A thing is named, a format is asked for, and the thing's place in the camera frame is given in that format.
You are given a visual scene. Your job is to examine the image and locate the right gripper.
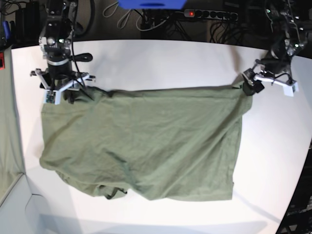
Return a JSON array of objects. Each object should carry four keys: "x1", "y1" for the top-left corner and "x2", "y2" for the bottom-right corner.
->
[{"x1": 30, "y1": 62, "x2": 96, "y2": 104}]

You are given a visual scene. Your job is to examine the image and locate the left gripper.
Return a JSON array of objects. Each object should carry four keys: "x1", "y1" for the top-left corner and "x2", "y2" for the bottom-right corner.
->
[{"x1": 242, "y1": 58, "x2": 296, "y2": 96}]

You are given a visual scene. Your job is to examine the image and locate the olive green t-shirt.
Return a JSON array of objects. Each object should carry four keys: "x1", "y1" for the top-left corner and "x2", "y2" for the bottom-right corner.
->
[{"x1": 39, "y1": 85, "x2": 253, "y2": 201}]

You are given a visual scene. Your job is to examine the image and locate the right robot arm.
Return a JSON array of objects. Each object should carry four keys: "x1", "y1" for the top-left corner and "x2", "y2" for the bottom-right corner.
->
[{"x1": 30, "y1": 0, "x2": 95, "y2": 105}]

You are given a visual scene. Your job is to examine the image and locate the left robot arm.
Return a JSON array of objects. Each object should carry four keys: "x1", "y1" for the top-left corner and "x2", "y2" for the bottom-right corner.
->
[{"x1": 242, "y1": 0, "x2": 312, "y2": 97}]

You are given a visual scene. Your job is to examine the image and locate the red black clamp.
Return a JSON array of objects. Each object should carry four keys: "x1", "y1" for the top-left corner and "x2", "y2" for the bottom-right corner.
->
[{"x1": 0, "y1": 52, "x2": 5, "y2": 70}]

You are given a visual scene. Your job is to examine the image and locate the black power strip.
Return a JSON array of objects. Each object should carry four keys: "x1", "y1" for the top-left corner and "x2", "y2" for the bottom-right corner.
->
[{"x1": 183, "y1": 9, "x2": 238, "y2": 22}]

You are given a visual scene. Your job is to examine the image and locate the black case on floor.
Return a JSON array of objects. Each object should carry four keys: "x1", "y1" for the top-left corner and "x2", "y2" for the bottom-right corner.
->
[{"x1": 15, "y1": 0, "x2": 40, "y2": 42}]

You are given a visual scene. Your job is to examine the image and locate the grey curtain cloth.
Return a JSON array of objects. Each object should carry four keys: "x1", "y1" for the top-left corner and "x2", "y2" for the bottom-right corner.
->
[{"x1": 0, "y1": 48, "x2": 25, "y2": 202}]

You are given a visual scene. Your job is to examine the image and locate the blue box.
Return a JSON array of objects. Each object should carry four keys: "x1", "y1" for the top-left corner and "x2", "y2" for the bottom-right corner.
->
[{"x1": 118, "y1": 0, "x2": 186, "y2": 9}]

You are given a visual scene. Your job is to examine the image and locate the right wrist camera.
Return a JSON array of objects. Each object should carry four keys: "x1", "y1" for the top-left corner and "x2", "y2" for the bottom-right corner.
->
[{"x1": 43, "y1": 90, "x2": 62, "y2": 105}]

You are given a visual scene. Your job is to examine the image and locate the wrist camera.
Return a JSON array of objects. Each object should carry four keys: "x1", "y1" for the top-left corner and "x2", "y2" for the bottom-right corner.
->
[
  {"x1": 43, "y1": 90, "x2": 62, "y2": 105},
  {"x1": 283, "y1": 82, "x2": 299, "y2": 97}
]

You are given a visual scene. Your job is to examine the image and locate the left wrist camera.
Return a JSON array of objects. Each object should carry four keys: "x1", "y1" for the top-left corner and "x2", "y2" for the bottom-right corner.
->
[{"x1": 283, "y1": 82, "x2": 299, "y2": 97}]

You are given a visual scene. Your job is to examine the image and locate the blue handled tool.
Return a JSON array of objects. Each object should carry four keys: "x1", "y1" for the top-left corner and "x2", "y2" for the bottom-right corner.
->
[{"x1": 2, "y1": 20, "x2": 11, "y2": 40}]

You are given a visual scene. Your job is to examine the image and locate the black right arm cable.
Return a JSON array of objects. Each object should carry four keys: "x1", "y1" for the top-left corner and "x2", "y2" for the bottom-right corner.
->
[{"x1": 70, "y1": 0, "x2": 96, "y2": 74}]

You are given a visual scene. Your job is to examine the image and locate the white looped cable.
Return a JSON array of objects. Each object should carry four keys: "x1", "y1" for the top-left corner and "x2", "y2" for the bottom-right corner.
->
[{"x1": 117, "y1": 9, "x2": 134, "y2": 29}]

